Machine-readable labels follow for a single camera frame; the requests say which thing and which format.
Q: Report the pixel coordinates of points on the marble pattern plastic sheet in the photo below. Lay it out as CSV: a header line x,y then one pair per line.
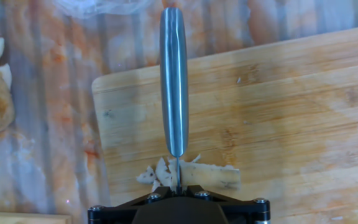
x,y
57,93

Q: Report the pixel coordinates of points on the small lotus slice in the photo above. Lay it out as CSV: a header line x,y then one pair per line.
x,y
163,172
146,177

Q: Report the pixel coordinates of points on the wooden peg rack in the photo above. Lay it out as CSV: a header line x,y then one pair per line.
x,y
20,218

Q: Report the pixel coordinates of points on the steel cleaver knife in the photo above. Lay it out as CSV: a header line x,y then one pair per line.
x,y
174,77

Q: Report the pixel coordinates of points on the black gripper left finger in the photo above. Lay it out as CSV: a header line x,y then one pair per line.
x,y
117,214

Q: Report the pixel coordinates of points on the clear plastic bag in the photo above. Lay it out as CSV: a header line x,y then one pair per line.
x,y
104,6

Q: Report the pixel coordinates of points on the lotus slice with holes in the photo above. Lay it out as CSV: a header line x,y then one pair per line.
x,y
155,185

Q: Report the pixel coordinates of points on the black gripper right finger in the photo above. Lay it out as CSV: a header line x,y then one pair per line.
x,y
247,213

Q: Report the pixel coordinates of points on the lotus root piece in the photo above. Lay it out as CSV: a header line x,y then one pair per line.
x,y
210,175

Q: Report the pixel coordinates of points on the bamboo cutting board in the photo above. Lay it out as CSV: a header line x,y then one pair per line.
x,y
275,124

